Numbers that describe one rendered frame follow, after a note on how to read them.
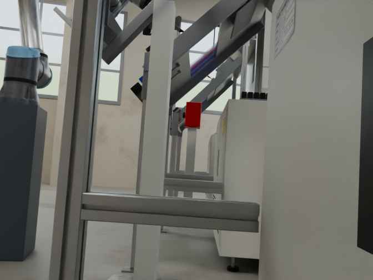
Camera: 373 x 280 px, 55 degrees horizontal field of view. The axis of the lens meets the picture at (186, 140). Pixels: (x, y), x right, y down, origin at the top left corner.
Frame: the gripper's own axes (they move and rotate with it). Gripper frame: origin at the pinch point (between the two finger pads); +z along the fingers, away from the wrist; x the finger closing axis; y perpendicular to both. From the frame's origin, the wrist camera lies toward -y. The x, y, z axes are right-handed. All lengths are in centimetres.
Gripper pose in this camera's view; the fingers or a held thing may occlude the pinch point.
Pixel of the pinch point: (179, 32)
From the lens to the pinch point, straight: 160.1
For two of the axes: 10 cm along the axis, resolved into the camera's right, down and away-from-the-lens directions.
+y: 5.5, -7.7, -3.1
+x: 2.4, -2.1, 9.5
